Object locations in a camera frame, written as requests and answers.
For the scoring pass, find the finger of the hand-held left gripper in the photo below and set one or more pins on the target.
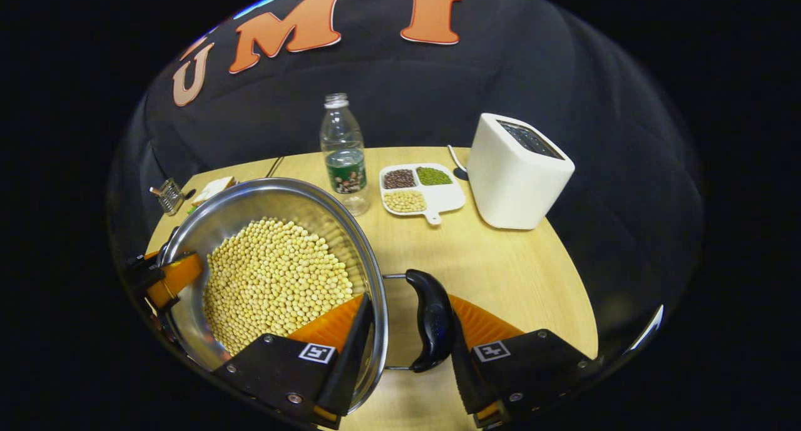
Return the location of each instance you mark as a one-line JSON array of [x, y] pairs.
[[178, 274]]

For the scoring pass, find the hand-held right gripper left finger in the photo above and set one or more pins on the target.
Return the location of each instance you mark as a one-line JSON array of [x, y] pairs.
[[350, 362]]

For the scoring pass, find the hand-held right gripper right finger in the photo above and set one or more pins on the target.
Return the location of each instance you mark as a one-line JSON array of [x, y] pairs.
[[466, 381]]

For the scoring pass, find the stainless steel pot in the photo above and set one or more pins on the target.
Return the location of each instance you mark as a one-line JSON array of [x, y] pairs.
[[288, 199]]

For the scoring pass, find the soybeans heap in pot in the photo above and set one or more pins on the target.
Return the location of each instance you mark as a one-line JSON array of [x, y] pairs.
[[269, 281]]

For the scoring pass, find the sandwich on white plate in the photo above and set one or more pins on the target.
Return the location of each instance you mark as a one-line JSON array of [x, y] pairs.
[[213, 190]]

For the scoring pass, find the small soybeans portion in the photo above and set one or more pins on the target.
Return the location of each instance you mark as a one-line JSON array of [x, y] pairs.
[[404, 201]]

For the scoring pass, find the white divided dish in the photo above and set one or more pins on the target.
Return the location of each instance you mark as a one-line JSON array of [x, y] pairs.
[[444, 199]]

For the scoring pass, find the dark red beans portion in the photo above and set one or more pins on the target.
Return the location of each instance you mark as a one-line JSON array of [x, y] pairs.
[[399, 179]]

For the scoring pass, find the clear plastic water bottle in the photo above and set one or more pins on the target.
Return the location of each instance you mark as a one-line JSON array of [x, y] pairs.
[[344, 162]]

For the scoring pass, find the green mung beans portion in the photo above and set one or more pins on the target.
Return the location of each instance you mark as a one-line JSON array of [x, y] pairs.
[[433, 176]]

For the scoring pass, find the white toaster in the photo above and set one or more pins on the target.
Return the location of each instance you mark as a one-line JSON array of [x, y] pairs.
[[513, 181]]

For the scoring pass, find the black backdrop cloth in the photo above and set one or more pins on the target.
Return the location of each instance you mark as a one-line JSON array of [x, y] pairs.
[[438, 93]]

